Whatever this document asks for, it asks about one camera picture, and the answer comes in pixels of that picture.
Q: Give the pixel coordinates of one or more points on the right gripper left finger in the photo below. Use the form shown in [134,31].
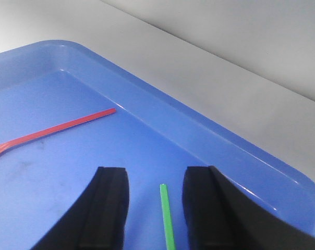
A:
[96,220]

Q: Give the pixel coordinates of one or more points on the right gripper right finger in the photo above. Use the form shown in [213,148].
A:
[219,216]

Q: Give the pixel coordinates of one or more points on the red plastic spoon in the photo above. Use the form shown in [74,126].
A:
[60,127]

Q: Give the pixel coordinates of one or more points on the blue plastic tray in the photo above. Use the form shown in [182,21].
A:
[153,136]

